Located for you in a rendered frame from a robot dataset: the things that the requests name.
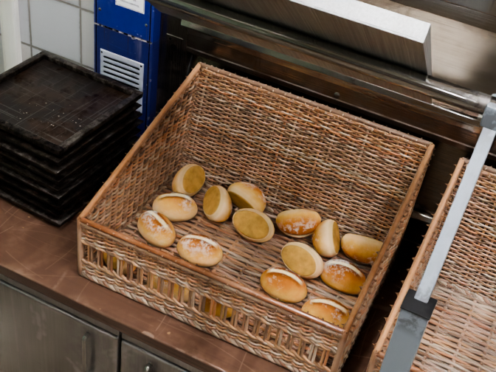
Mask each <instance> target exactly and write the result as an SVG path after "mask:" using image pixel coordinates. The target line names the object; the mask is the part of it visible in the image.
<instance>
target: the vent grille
mask: <svg viewBox="0 0 496 372"><path fill-rule="evenodd" d="M100 74H101V75H103V76H106V77H108V78H111V79H112V80H115V81H117V82H120V83H122V84H125V85H127V86H130V87H131V88H134V89H136V90H139V91H141V92H143V74H144V64H143V63H139V62H137V61H133V60H131V59H129V58H125V57H123V56H121V55H117V54H115V53H113V52H109V51H107V50H104V49H101V48H100ZM136 103H139V104H141V105H142V98H140V99H139V100H138V101H137V102H136ZM136 111H138V112H140V113H142V106H141V107H139V108H138V109H137V110H136Z"/></svg>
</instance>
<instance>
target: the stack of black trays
mask: <svg viewBox="0 0 496 372"><path fill-rule="evenodd" d="M142 97H143V92H141V91H139V90H136V89H134V88H131V87H130V86H127V85H125V84H122V83H120V82H117V81H115V80H112V79H111V78H108V77H106V76H103V75H101V74H98V73H96V72H93V71H92V70H89V69H87V68H84V67H82V66H79V65H77V64H75V63H73V62H70V61H67V60H65V59H63V58H60V57H58V56H56V55H53V54H51V53H49V52H46V51H44V50H43V51H42V52H39V53H38V54H36V55H34V56H32V57H31V58H28V59H27V60H25V61H23V62H21V63H20V64H18V65H16V66H14V67H13V68H11V69H8V70H7V71H5V72H3V73H1V74H0V197H1V198H3V199H5V200H7V201H9V202H11V203H13V204H14V205H16V206H18V207H20V208H22V209H24V210H26V211H28V212H30V213H32V214H34V215H36V216H38V217H40V218H42V219H44V220H46V221H48V222H50V223H52V224H54V225H55V226H57V227H61V226H62V225H64V224H65V223H66V222H67V221H68V220H69V219H71V218H72V217H73V216H75V215H76V214H77V213H79V212H80V211H81V210H82V209H83V208H84V207H85V206H87V203H89V202H90V201H91V200H92V199H93V197H94V196H95V193H96V192H98V190H99V189H100V188H101V187H102V186H103V182H104V183H105V182H106V180H107V179H108V178H109V177H110V175H111V173H110V172H114V170H115V169H116V168H117V166H118V165H119V164H118V162H119V163H120V162H122V160H123V159H124V157H125V156H126V154H125V153H128V152H129V151H130V150H131V149H132V147H133V146H134V145H133V144H134V142H136V141H137V140H138V139H139V137H138V136H135V135H136V134H138V133H139V132H141V129H138V128H137V126H138V125H140V124H142V123H143V122H144V121H143V120H141V119H139V117H141V116H142V115H143V113H140V112H138V111H136V110H137V109H138V108H139V107H141V106H142V105H141V104H139V103H136V102H137V101H138V100H139V99H140V98H142Z"/></svg>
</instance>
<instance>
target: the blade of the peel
mask: <svg viewBox="0 0 496 372"><path fill-rule="evenodd" d="M204 1H208V2H210V3H213V4H217V5H219V6H222V7H226V8H228V9H231V10H234V11H238V12H240V13H244V14H247V15H249V16H253V17H256V18H259V19H262V20H264V21H268V22H271V23H273V24H277V25H280V26H282V27H286V28H289V29H291V30H295V31H298V32H301V33H304V34H307V35H310V36H313V37H315V38H319V39H322V40H324V41H328V42H331V43H333V44H337V45H340V46H342V47H347V48H349V49H353V50H356V51H358V52H362V53H365V54H367V55H371V56H374V57H376V58H380V59H382V60H385V61H389V62H391V63H395V64H398V65H400V66H404V67H407V68H409V69H413V70H416V71H418V72H422V73H424V74H427V75H431V76H432V55H431V24H430V23H427V22H424V21H420V20H418V19H414V18H411V17H408V16H405V15H401V14H398V13H395V12H391V11H389V10H385V9H382V8H379V7H375V6H373V5H369V4H366V3H363V2H360V1H356V0H204ZM149 3H151V2H149ZM151 4H152V5H153V6H154V7H155V8H156V9H157V10H158V11H160V12H162V13H166V14H168V15H171V16H174V17H177V18H180V19H183V20H186V21H189V22H192V23H194V24H198V25H201V26H203V27H206V28H209V29H212V30H215V31H218V32H222V33H224V34H227V35H231V36H232V37H235V38H239V39H241V40H244V41H248V42H250V43H253V44H257V45H259V46H262V47H265V48H267V49H271V50H274V51H276V52H280V53H283V54H285V55H289V56H291V57H293V58H297V59H300V60H302V61H306V62H309V63H312V64H315V65H318V66H321V67H323V68H326V69H330V70H332V71H335V72H339V73H341V74H344V75H347V76H350V77H352V78H356V79H358V80H362V81H365V82H367V83H371V84H373V85H376V86H379V87H382V88H384V89H388V90H391V91H393V92H397V93H399V94H403V95H406V96H408V97H411V98H414V99H417V100H420V101H423V102H425V103H429V104H433V100H432V98H431V97H428V96H426V95H423V94H419V93H417V92H413V91H410V90H408V89H404V88H402V87H399V86H396V85H393V84H391V83H387V82H384V81H382V80H378V79H376V78H373V77H369V76H367V75H363V74H360V73H358V72H355V71H352V70H350V69H346V68H343V67H341V66H337V65H334V64H332V63H328V62H325V61H322V60H319V59H316V58H313V57H311V56H308V55H304V54H302V53H299V52H295V51H293V50H290V49H287V48H284V47H281V46H278V45H275V44H271V43H269V42H267V41H263V40H261V39H258V38H254V37H252V36H249V35H245V34H243V33H240V32H236V31H234V30H230V29H228V28H226V27H222V26H219V25H217V24H213V23H210V22H208V21H204V20H201V19H199V18H195V17H192V16H190V15H187V14H184V13H181V12H178V11H175V10H172V9H169V8H167V7H163V6H160V5H158V4H154V3H151Z"/></svg>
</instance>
